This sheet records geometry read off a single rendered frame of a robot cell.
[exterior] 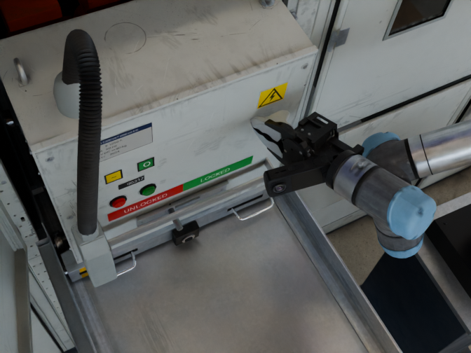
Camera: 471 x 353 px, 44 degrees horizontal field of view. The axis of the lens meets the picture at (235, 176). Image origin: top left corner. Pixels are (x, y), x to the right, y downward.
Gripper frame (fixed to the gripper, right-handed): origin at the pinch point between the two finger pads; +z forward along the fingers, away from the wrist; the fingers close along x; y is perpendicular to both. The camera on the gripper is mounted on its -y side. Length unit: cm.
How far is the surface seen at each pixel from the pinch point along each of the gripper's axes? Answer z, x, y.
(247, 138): 3.3, -5.9, 0.8
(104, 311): 14, -38, -37
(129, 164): 7.0, 2.5, -22.5
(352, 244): 22, -121, 62
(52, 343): 51, -89, -48
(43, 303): 45, -63, -44
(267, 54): -1.3, 14.3, 3.7
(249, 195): 9.6, -31.2, 4.3
